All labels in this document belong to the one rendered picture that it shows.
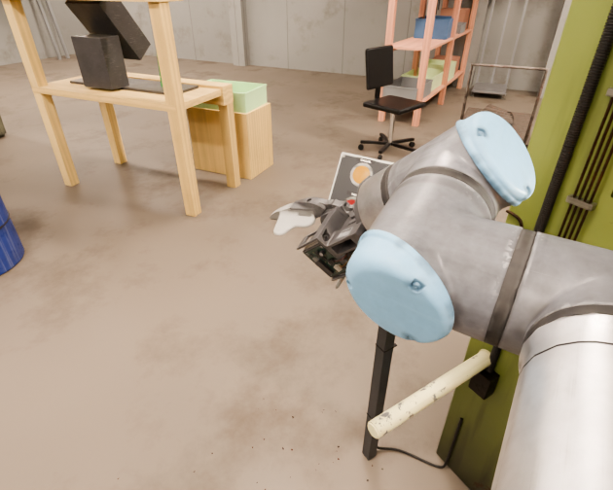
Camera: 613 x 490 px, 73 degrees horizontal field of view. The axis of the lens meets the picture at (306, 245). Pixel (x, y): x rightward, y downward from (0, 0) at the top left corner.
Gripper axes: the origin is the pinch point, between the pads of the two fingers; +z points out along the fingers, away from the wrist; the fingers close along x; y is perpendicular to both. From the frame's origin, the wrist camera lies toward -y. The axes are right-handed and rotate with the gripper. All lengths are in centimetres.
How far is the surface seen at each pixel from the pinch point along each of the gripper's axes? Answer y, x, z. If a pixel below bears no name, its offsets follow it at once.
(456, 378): -17, 65, 26
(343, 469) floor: 7, 87, 88
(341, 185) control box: -33.3, 5.1, 20.4
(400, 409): -1, 54, 29
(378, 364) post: -18, 57, 51
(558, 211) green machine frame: -45, 42, -11
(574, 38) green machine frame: -59, 14, -27
